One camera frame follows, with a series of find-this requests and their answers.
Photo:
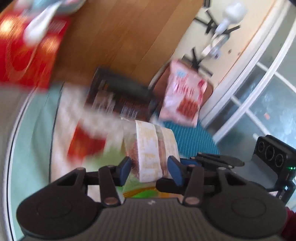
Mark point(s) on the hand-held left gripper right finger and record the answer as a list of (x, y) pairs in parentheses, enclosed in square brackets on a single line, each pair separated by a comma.
[(175, 172)]

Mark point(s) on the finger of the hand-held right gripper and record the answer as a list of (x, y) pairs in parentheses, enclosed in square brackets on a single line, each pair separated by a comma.
[(219, 158), (188, 162)]

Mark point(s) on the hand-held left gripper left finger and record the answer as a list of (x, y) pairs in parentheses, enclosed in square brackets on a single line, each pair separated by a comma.
[(125, 170)]

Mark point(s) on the clear striped snack packet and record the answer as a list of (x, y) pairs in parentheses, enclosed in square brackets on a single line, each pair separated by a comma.
[(148, 150)]

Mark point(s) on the white and red snack packet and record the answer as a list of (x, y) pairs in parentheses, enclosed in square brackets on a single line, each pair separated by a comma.
[(87, 129)]

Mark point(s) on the pink snack bag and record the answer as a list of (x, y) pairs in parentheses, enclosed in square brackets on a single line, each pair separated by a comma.
[(182, 92)]

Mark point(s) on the white framed glass door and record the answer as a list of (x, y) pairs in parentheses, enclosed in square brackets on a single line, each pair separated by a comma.
[(261, 92)]

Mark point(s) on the brown mat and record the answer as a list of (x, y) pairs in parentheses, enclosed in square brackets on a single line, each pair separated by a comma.
[(159, 80)]

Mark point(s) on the white plug adapter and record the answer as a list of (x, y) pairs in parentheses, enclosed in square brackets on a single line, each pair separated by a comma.
[(232, 14)]

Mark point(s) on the red snack box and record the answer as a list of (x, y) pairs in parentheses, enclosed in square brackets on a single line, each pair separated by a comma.
[(25, 58)]

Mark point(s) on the pastel snack bag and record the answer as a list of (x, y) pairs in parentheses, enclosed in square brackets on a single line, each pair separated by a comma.
[(46, 20)]

